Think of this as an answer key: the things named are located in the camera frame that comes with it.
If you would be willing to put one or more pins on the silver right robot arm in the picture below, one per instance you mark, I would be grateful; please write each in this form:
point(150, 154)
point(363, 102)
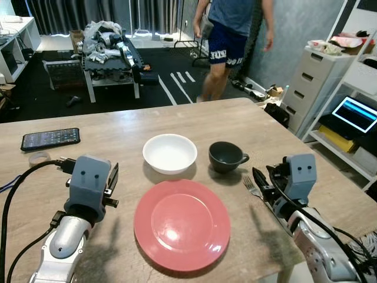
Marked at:
point(318, 250)

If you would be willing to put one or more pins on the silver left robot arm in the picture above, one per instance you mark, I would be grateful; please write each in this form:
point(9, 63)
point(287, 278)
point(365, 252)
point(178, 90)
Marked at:
point(62, 243)

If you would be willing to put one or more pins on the silver fork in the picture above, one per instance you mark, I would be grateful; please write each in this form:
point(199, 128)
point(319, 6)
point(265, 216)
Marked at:
point(251, 185)

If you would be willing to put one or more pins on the dark grey cup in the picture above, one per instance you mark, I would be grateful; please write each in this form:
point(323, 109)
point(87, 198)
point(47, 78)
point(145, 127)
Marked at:
point(224, 155)

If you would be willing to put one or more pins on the black bag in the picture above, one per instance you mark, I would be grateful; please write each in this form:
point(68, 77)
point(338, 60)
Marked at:
point(277, 113)

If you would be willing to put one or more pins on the white bowl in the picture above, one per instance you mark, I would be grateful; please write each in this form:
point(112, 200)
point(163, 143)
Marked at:
point(169, 153)

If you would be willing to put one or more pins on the yellow box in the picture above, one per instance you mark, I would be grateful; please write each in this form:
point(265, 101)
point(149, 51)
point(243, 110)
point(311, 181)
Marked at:
point(337, 138)

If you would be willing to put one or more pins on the white shelf rack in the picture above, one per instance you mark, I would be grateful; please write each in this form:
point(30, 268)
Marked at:
point(347, 154)

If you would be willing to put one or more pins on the red round plate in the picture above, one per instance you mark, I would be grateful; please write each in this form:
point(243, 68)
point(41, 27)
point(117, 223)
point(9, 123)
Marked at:
point(181, 225)

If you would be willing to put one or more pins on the small cardboard box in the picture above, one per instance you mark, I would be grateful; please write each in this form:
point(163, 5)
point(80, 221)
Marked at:
point(274, 91)

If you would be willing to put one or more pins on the clear tape roll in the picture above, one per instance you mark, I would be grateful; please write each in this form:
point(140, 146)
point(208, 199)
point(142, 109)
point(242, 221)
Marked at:
point(32, 158)

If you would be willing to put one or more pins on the open black laptop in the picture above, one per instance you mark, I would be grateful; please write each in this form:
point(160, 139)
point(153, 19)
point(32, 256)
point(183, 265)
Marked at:
point(354, 115)

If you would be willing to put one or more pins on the white drawer cabinet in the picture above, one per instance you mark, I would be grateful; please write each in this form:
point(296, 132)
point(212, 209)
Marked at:
point(315, 82)

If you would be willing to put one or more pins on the small grey work table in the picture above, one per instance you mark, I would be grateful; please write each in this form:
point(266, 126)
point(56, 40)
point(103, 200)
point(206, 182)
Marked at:
point(112, 66)

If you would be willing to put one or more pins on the black plastic crate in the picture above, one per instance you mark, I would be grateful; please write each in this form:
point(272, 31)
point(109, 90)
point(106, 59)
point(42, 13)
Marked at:
point(62, 73)

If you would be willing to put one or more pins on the white printer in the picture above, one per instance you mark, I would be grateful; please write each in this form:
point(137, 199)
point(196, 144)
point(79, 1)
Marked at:
point(365, 76)

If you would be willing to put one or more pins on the pile of grey robot parts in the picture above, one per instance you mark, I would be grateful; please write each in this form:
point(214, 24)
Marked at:
point(106, 41)

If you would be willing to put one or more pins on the person in blue shorts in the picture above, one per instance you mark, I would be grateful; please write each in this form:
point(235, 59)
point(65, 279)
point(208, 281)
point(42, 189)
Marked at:
point(232, 35)

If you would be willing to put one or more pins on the pink and white dish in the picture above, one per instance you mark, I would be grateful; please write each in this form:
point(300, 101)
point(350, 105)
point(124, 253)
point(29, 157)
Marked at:
point(346, 41)

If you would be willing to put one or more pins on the white desk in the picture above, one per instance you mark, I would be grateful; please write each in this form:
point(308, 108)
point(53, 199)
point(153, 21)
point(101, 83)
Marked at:
point(15, 47)

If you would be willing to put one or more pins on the dark striped curtain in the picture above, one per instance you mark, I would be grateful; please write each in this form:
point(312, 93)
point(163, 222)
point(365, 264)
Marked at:
point(100, 15)

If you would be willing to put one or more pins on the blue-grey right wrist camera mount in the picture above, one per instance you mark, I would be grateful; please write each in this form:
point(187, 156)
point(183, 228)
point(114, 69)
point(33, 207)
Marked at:
point(300, 174)

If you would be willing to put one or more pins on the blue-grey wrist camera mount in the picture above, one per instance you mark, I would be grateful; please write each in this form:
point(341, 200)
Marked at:
point(300, 174)
point(88, 183)

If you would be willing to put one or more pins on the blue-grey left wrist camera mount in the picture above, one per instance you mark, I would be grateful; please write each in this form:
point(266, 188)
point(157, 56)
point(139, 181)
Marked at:
point(88, 183)

